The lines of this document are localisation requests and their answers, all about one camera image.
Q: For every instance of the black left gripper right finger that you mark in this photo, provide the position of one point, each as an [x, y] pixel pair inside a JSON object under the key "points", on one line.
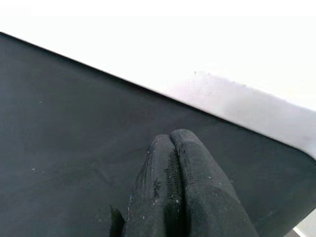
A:
{"points": [[212, 202]]}

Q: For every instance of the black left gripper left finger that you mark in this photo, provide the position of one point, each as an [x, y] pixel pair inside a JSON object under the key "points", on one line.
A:
{"points": [[155, 192]]}

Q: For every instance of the white plastic children table top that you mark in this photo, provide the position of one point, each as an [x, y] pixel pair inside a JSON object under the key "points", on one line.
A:
{"points": [[247, 106]]}

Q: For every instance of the black table cloth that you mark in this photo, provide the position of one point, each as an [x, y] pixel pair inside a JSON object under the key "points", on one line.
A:
{"points": [[74, 135]]}

